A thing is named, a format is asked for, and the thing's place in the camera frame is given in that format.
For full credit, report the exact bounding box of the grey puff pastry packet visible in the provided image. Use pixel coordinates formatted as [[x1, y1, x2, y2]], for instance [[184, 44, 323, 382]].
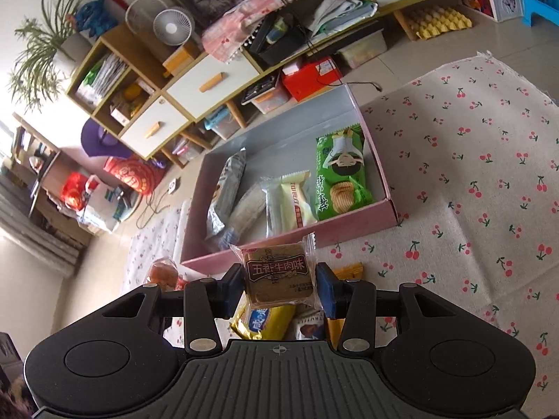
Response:
[[206, 148, 246, 238]]

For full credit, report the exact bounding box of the clear storage box black lid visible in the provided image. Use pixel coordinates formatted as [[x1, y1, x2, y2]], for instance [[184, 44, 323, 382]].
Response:
[[241, 71, 291, 115]]

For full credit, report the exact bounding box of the white cartoon snack packet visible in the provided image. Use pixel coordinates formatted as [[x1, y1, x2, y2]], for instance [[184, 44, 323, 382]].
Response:
[[294, 309, 325, 340]]

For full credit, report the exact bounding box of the red candy snack packet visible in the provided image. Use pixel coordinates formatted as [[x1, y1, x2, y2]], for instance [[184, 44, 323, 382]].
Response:
[[144, 257, 188, 292]]

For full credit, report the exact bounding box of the cherry print cloth mat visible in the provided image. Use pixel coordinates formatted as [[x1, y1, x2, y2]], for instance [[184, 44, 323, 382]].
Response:
[[121, 51, 559, 402]]

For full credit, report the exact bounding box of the yellow biscuit packet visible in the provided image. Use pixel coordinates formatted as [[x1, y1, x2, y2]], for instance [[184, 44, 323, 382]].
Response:
[[229, 296, 296, 340]]

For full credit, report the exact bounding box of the purple hat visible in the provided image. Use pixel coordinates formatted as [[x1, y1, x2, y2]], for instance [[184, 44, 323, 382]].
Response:
[[81, 118, 133, 159]]

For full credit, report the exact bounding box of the pink cherry cloth cover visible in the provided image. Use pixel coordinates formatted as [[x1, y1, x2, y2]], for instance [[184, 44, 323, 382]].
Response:
[[202, 0, 296, 63]]

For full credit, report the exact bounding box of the yellow egg tray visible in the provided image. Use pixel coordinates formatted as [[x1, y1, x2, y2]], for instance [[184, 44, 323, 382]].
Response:
[[406, 5, 474, 41]]

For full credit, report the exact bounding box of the clear sandwich bread packet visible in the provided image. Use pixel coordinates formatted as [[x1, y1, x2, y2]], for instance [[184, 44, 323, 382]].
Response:
[[262, 170, 317, 237]]

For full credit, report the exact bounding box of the red box under cabinet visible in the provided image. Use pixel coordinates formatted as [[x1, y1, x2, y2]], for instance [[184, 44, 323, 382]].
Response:
[[281, 57, 342, 102]]

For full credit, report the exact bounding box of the wooden bookshelf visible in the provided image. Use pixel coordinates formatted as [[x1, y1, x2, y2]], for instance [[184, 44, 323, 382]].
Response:
[[2, 115, 92, 252]]

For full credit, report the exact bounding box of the green chips packet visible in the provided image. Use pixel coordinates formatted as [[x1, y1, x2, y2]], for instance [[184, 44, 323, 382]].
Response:
[[314, 124, 374, 220]]

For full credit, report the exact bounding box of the small white fan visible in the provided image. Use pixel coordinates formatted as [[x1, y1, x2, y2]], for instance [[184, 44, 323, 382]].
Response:
[[153, 7, 195, 46]]

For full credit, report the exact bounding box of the clear storage box blue lid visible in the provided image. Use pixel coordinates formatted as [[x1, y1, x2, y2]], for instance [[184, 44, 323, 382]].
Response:
[[204, 105, 241, 140]]

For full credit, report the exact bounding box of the red printed gift bag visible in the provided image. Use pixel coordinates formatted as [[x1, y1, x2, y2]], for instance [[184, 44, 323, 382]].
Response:
[[103, 156, 166, 196]]

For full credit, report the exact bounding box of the potted green plant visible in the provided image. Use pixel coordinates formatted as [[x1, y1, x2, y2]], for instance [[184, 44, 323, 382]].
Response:
[[9, 0, 91, 111]]

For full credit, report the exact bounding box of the clear white cake packet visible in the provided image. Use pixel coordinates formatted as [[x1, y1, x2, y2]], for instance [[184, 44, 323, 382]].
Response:
[[219, 182, 266, 250]]

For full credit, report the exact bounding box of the wooden tv cabinet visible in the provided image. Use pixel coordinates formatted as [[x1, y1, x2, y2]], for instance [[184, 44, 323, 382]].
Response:
[[67, 0, 434, 160]]

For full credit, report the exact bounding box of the white paper shopping bag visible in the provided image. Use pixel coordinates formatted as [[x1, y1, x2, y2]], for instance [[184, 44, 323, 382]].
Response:
[[78, 175, 141, 233]]

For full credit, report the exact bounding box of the pink cardboard box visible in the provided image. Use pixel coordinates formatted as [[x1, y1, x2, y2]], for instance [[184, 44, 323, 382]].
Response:
[[179, 83, 400, 277]]

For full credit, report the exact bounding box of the brown beef cake packet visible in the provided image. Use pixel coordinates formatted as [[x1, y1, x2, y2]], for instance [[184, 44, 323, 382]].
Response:
[[230, 233, 321, 309]]

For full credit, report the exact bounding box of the black bin on shelf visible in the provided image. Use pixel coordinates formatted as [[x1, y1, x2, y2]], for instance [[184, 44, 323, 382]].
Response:
[[248, 12, 309, 66]]

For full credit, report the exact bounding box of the white power adapter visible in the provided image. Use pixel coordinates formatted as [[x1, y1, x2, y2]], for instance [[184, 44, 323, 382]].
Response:
[[168, 178, 180, 195]]

